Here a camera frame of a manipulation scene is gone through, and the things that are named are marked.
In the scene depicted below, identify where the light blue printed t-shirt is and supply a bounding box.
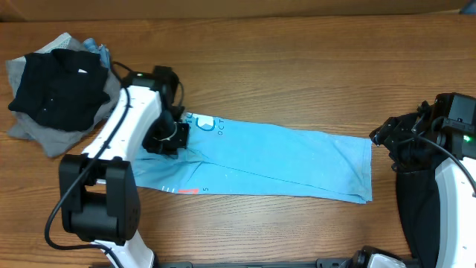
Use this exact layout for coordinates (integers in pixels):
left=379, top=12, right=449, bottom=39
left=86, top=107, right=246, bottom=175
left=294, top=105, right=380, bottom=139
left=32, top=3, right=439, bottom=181
left=133, top=113, right=373, bottom=204

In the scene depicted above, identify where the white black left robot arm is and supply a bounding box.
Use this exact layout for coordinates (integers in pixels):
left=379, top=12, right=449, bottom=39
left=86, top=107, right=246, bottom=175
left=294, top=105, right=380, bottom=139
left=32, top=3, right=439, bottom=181
left=57, top=66, right=190, bottom=267

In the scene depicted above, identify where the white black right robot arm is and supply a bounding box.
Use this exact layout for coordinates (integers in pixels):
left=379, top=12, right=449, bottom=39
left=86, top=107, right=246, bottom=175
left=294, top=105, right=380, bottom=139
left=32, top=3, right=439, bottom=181
left=346, top=113, right=475, bottom=267

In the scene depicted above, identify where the black garment pile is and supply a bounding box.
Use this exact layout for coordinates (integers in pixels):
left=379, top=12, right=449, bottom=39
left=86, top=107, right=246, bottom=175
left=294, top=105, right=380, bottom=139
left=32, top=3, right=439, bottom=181
left=396, top=170, right=440, bottom=268

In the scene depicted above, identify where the black folded polo shirt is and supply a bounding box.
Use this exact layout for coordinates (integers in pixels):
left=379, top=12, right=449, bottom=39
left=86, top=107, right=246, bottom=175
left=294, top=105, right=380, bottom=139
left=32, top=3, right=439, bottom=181
left=8, top=48, right=110, bottom=132

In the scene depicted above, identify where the grey folded garment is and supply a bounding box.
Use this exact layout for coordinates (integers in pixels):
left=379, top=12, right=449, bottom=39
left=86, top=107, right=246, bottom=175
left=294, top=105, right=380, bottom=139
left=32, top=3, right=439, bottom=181
left=5, top=37, right=120, bottom=158

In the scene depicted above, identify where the blue folded garment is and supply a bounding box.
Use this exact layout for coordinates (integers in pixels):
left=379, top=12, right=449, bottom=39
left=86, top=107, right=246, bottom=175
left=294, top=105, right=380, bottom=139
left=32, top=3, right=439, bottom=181
left=83, top=38, right=111, bottom=68

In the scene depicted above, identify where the white mesh folded garment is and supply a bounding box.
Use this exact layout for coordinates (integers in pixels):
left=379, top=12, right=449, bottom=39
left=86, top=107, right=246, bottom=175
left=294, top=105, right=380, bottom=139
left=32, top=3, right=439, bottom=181
left=36, top=33, right=72, bottom=54

